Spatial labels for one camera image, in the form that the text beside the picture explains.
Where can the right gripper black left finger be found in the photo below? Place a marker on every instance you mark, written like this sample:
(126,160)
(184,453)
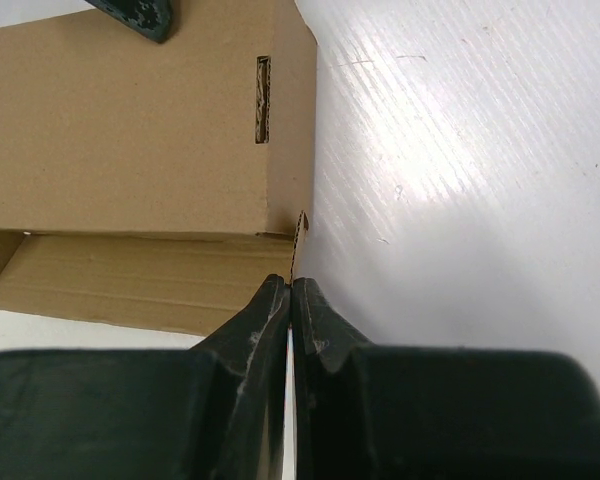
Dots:
(213,411)

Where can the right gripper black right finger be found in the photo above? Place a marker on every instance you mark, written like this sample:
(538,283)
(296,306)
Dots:
(368,411)

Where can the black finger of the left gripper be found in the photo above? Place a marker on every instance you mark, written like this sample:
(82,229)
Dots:
(153,19)

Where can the brown cardboard box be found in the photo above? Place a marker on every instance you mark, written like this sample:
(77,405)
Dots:
(154,185)

